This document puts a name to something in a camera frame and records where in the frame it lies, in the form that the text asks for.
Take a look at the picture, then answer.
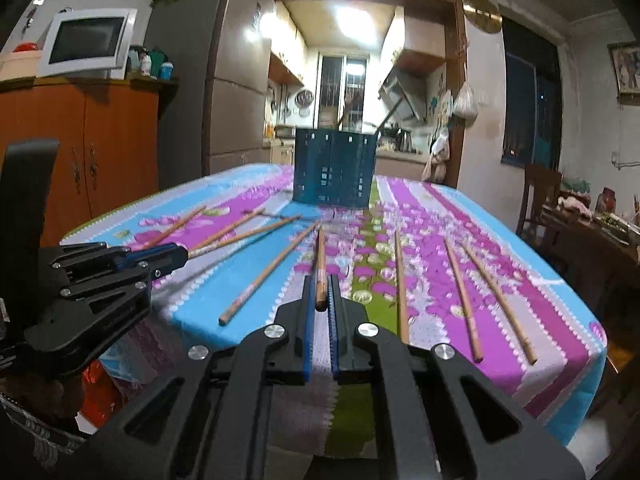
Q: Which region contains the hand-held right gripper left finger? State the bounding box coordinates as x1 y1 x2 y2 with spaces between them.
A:
55 276 317 480

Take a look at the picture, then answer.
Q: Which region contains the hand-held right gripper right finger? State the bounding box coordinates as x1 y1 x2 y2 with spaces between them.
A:
327 285 586 480

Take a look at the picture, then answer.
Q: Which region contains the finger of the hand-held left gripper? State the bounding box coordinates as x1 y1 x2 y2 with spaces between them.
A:
56 265 167 312
47 241 191 272

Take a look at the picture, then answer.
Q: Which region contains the wooden chopstick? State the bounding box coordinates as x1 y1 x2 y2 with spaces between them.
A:
394 230 410 342
444 237 485 363
315 227 328 311
190 208 267 253
462 244 538 366
218 222 321 326
187 215 302 260
131 205 207 251

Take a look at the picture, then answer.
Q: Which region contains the blue perforated chopstick holder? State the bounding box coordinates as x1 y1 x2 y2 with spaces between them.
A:
294 127 377 209

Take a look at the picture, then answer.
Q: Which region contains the red plastic bag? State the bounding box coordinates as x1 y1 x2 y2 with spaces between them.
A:
82 360 123 428

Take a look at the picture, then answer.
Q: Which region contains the dark cloth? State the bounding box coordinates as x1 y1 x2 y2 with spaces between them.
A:
0 392 88 466

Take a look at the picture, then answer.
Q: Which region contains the orange wooden cabinet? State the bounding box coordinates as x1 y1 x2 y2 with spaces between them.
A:
0 77 178 251

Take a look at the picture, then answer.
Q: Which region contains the floral striped tablecloth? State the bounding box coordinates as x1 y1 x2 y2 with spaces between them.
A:
60 162 608 456

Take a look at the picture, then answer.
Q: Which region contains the grey refrigerator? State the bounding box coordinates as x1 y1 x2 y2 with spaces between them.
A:
145 0 271 196

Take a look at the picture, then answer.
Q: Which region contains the hanging pale cloth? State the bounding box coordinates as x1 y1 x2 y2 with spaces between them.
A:
422 132 451 183

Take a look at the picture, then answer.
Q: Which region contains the white microwave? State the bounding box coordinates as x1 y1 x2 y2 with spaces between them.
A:
37 7 138 81

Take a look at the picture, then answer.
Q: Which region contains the cream box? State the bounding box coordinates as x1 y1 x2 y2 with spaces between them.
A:
0 50 48 81

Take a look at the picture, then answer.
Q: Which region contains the wooden chair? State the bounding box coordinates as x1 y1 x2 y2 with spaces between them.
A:
515 164 563 241

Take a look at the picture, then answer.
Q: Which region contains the kitchen window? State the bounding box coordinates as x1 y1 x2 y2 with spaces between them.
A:
315 52 368 131

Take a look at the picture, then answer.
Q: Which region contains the range hood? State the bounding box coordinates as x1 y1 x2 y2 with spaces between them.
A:
378 67 426 121

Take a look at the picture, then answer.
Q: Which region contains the wooden side table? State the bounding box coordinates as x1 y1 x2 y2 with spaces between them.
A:
542 200 640 311

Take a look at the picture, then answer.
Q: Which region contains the hanging white plastic bag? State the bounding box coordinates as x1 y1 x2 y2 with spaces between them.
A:
452 80 481 121

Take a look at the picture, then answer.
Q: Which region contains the red vase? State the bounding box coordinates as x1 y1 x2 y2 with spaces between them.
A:
595 187 618 216

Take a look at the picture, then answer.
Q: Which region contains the ceiling light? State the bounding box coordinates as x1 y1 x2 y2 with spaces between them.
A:
335 7 381 43

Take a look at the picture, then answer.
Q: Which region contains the dark window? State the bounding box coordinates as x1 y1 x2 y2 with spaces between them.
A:
501 15 563 166

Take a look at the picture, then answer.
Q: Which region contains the framed picture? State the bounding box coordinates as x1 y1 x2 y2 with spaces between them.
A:
607 42 640 98

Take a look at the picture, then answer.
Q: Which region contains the kitchen wall cabinet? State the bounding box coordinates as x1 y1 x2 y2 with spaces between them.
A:
270 2 308 86
392 7 448 78

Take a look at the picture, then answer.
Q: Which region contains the wooden door frame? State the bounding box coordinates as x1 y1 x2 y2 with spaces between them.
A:
262 0 468 188

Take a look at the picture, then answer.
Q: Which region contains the gold round wall ornament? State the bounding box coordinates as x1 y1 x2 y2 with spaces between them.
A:
462 0 502 33

